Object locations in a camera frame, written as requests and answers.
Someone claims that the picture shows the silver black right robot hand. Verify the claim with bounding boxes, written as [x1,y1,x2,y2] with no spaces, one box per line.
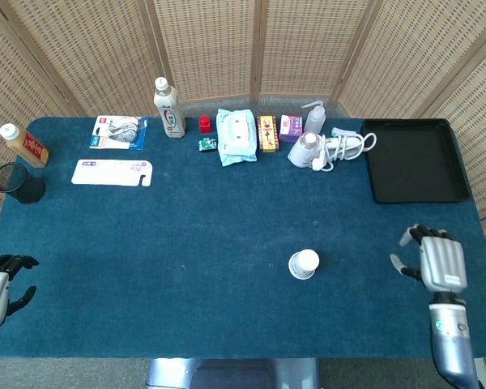
[390,224,469,293]

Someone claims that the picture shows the black mesh pen cup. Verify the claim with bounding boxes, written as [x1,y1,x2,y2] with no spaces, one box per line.
[0,161,47,205]

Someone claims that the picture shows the black rectangular tray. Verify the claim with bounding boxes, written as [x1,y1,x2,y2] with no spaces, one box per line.
[360,118,472,205]

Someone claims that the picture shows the brown drink bottle red label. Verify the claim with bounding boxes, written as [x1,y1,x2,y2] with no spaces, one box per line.
[0,123,50,169]

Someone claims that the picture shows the flat white card package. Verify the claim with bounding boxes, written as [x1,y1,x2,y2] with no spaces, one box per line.
[70,158,152,188]

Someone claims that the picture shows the white hair dryer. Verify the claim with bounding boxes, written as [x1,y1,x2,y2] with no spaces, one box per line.
[287,127,368,168]

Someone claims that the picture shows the clear plastic wash bottle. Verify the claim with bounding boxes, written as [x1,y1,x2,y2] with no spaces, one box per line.
[301,100,327,135]

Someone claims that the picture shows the blue table cloth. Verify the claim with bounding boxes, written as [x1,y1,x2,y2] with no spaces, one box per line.
[0,116,486,360]

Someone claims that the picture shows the purple and white box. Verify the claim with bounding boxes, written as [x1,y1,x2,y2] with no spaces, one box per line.
[279,114,304,143]

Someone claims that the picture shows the blue packaged earphones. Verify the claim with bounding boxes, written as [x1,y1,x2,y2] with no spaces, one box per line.
[89,115,150,152]

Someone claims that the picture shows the yellow and red box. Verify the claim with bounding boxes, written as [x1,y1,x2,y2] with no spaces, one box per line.
[257,114,280,153]

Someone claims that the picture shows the light blue wet wipes pack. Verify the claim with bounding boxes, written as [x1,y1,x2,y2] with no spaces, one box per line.
[215,108,258,168]

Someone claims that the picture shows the blue-grey robot torso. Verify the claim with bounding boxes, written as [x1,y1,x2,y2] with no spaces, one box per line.
[145,357,322,389]

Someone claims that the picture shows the milk tea plastic bottle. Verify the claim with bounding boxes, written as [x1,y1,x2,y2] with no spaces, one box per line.
[152,76,187,139]

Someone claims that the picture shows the woven bamboo folding screen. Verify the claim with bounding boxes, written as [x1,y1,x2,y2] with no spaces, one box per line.
[0,0,486,293]

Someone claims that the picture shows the white power cord with plug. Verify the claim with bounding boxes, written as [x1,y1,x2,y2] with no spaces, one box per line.
[310,127,377,173]

